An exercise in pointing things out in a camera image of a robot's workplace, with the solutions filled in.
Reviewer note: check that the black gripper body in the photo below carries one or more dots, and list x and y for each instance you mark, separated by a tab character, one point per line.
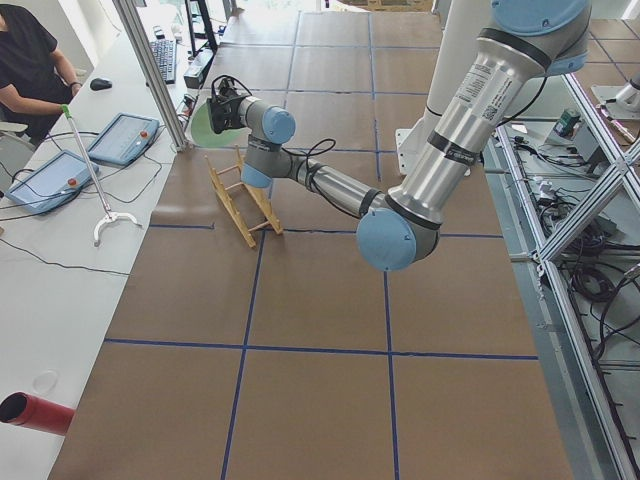
229	113

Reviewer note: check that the light green plate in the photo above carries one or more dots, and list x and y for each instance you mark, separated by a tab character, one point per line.
204	136

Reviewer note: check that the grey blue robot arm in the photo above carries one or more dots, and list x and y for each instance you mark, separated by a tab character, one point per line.
489	51

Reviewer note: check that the wooden plate rack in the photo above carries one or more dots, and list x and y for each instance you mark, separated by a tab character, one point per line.
248	207

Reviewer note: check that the black keyboard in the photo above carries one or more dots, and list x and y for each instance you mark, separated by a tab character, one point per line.
164	54

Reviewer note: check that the far blue teach pendant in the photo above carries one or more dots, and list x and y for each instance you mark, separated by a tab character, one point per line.
123	140

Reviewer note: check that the blue teach pendant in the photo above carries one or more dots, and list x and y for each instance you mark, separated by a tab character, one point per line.
51	185
123	140

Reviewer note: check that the black computer mouse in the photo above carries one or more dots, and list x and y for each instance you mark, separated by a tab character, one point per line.
99	84

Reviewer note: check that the white grabber stick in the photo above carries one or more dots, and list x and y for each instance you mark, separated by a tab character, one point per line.
110	216

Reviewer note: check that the near blue teach pendant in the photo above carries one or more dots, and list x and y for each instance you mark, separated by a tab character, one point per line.
51	185

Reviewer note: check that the person in black shirt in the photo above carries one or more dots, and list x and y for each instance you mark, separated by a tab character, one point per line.
37	79

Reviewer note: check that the green white box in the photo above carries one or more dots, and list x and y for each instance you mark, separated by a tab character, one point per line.
566	123

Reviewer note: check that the red cylinder tube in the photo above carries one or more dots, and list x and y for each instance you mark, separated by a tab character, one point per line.
32	412

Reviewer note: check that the aluminium frame post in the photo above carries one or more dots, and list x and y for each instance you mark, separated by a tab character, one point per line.
135	31

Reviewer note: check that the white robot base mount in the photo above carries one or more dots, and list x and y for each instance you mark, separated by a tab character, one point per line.
411	142

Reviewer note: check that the aluminium frame rail structure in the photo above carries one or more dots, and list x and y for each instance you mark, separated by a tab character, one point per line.
570	209

